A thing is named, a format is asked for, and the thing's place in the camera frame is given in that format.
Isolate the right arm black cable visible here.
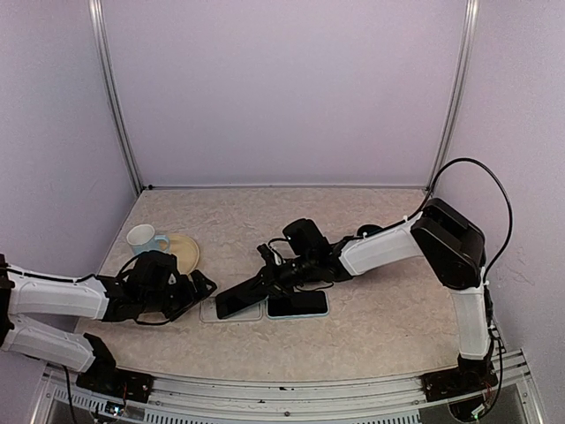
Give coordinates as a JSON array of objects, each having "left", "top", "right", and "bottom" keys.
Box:
[{"left": 403, "top": 157, "right": 516, "bottom": 275}]

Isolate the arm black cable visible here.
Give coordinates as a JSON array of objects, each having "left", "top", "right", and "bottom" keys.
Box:
[
  {"left": 403, "top": 157, "right": 516, "bottom": 275},
  {"left": 0, "top": 264, "right": 98, "bottom": 286}
]

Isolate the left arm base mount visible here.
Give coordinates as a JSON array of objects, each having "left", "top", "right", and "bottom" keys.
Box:
[{"left": 76, "top": 333, "right": 154, "bottom": 404}]

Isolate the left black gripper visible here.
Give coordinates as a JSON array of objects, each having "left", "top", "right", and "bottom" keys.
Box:
[{"left": 141, "top": 269, "right": 216, "bottom": 321}]

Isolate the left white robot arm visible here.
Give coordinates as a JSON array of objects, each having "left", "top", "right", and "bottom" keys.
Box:
[{"left": 1, "top": 251, "right": 217, "bottom": 393}]

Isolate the light blue phone case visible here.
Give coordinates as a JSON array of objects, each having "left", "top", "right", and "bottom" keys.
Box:
[{"left": 265, "top": 290, "right": 331, "bottom": 320}]

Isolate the dark green mug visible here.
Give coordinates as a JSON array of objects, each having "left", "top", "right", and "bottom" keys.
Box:
[{"left": 357, "top": 224, "right": 383, "bottom": 238}]

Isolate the beige round plate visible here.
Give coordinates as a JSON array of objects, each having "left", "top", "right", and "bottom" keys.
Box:
[{"left": 168, "top": 233, "right": 200, "bottom": 275}]

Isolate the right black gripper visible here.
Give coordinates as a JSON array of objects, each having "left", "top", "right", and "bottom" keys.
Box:
[{"left": 244, "top": 253, "right": 316, "bottom": 299}]

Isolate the clear white phone case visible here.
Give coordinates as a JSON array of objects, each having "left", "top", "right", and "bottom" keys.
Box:
[{"left": 200, "top": 297, "right": 263, "bottom": 323}]

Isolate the black phone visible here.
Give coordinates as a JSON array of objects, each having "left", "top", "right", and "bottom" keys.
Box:
[{"left": 215, "top": 276, "right": 267, "bottom": 320}]

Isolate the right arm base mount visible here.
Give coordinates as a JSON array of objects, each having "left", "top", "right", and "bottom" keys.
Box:
[{"left": 420, "top": 355, "right": 498, "bottom": 402}]

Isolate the black phone front table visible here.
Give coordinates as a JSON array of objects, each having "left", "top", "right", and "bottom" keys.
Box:
[{"left": 267, "top": 291, "right": 328, "bottom": 317}]

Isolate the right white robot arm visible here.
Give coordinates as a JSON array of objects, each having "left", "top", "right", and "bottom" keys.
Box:
[{"left": 215, "top": 198, "right": 493, "bottom": 392}]

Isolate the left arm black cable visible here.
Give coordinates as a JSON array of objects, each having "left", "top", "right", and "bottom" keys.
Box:
[{"left": 0, "top": 264, "right": 98, "bottom": 286}]

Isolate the light blue small case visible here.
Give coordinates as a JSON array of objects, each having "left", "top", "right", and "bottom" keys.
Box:
[{"left": 126, "top": 224, "right": 170, "bottom": 255}]

